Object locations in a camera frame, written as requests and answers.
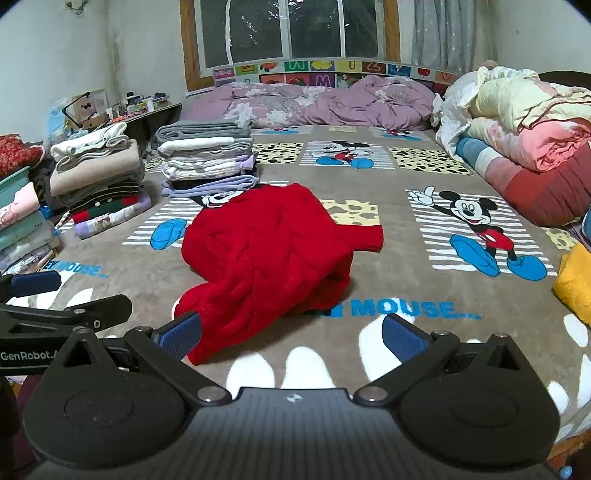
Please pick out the small dark desk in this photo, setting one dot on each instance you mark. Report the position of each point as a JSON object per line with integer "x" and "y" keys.
{"x": 157, "y": 122}

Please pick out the dark wooden furniture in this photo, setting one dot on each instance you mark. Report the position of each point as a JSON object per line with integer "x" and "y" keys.
{"x": 568, "y": 76}

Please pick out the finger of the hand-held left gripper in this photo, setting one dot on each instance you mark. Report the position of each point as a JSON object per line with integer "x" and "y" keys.
{"x": 37, "y": 282}
{"x": 92, "y": 309}

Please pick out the cartoon printed brown blanket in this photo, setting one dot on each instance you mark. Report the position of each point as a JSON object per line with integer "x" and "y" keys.
{"x": 392, "y": 286}

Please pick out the colourful picture panel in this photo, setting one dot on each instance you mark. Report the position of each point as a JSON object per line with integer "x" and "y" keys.
{"x": 295, "y": 66}

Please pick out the red blue patchwork quilt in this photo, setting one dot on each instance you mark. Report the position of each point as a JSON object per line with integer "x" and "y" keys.
{"x": 531, "y": 189}

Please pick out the stack of grey-topped folded clothes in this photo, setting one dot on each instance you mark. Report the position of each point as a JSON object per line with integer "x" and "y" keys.
{"x": 203, "y": 157}

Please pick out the red knit sweater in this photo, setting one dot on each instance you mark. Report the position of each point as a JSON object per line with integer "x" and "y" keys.
{"x": 277, "y": 240}

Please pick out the purple floral quilt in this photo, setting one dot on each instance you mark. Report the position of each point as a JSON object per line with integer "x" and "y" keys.
{"x": 323, "y": 104}

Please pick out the pile of folded quilts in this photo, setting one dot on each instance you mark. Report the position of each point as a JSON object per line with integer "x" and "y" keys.
{"x": 508, "y": 99}

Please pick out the light blue plastic pack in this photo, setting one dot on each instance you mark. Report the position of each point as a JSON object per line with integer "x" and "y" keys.
{"x": 57, "y": 117}

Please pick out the red floral cloth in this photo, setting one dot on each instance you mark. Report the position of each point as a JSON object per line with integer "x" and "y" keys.
{"x": 16, "y": 154}

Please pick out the pink quilt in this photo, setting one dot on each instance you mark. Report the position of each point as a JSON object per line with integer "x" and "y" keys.
{"x": 545, "y": 143}

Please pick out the stack of beige-topped folded clothes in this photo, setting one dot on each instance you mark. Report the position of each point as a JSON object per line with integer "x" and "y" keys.
{"x": 92, "y": 170}

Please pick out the cardboard box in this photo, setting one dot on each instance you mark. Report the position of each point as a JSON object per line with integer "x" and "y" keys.
{"x": 90, "y": 110}

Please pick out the yellow knit sweater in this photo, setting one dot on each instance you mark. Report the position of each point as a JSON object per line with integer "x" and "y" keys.
{"x": 575, "y": 281}

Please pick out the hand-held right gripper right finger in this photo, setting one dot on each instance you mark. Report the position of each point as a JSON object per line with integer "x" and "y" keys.
{"x": 402, "y": 339}

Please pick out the stack of pastel folded fabrics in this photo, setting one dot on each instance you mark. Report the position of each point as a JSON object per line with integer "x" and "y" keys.
{"x": 23, "y": 230}

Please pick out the teal storage box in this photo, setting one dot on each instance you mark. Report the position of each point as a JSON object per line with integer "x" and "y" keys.
{"x": 14, "y": 184}

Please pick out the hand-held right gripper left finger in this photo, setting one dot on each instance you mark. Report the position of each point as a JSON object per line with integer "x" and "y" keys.
{"x": 180, "y": 334}

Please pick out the grey curtain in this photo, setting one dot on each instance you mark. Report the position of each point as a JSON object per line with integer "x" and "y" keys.
{"x": 443, "y": 32}

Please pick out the dried twig wall decoration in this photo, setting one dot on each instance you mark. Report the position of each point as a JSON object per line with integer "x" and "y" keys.
{"x": 81, "y": 7}

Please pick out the wooden framed window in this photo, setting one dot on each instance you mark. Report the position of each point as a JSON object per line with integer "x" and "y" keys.
{"x": 258, "y": 32}

